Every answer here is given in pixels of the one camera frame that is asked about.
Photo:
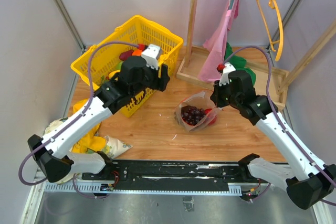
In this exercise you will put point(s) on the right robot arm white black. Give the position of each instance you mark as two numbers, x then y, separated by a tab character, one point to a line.
309	179

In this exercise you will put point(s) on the wooden clothes rack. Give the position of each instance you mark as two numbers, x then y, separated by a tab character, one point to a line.
280	79

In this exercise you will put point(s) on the purple sweet potato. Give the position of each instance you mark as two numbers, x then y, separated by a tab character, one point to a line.
125	55

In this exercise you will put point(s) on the dark grape bunch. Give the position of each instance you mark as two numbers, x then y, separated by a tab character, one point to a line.
192	115

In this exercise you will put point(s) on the orange fruit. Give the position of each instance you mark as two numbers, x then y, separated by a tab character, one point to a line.
137	52

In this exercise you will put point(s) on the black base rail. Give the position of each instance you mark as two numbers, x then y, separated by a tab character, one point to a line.
175	177

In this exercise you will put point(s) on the clear zip top bag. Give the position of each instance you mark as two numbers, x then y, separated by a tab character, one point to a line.
200	100

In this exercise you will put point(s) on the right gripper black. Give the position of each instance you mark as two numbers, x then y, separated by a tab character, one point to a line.
216	96

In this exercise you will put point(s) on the red apple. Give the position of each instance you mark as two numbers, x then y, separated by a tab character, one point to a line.
211	116

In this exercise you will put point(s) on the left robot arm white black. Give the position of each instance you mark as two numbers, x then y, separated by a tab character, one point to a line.
52	151

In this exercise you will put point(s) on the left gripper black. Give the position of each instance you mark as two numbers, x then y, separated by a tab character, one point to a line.
160	83

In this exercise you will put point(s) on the green cloth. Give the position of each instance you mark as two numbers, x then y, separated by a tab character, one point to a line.
238	62

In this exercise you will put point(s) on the yellow banana bunch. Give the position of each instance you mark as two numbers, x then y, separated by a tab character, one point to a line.
111	74

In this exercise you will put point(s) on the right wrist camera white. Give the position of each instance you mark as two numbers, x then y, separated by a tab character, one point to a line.
225	69

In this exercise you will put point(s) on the pink shirt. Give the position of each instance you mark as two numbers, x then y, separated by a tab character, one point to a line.
216	45

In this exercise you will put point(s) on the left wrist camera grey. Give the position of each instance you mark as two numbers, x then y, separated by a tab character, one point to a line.
151	55

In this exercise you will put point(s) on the yellow plastic basket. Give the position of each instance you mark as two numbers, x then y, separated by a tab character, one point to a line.
102	59

